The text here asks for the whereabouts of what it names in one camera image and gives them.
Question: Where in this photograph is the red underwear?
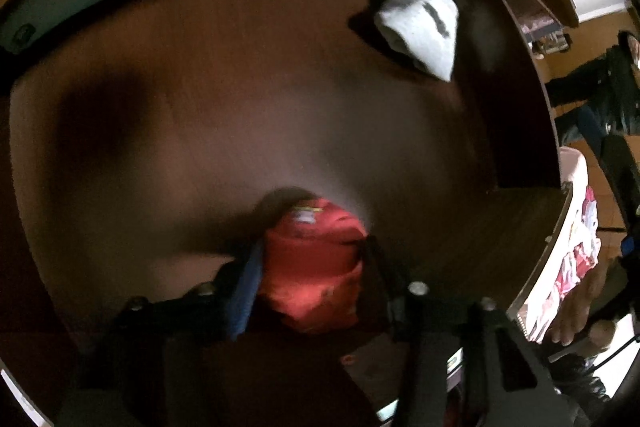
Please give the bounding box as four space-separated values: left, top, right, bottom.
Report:
255 197 369 334

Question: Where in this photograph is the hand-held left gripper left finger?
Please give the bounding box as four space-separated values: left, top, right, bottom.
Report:
60 237 266 427

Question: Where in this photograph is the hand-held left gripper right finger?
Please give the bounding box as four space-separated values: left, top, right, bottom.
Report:
357 234 576 427

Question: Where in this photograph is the person's right hand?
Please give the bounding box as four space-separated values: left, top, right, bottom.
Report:
547 257 619 349

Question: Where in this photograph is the pile of papers and clutter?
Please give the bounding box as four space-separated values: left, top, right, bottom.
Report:
520 19 574 58

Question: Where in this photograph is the white laundry basket with clothes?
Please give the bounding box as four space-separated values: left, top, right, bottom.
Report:
515 147 602 344

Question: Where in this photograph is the white folded cloth dark stripe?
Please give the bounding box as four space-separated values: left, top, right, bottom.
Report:
372 0 460 82

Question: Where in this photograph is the dark bulky object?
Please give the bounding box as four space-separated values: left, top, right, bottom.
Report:
545 29 640 148

